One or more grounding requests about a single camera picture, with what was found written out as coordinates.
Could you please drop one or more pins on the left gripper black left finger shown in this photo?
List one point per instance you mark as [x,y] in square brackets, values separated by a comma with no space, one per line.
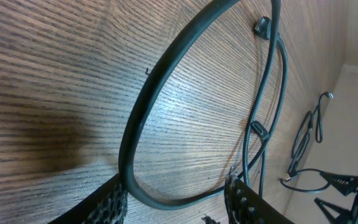
[106,205]

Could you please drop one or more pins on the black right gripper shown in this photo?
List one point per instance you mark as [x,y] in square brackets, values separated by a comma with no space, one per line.
[345,184]

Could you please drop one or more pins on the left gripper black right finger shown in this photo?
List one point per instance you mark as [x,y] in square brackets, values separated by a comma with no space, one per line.
[244,206]

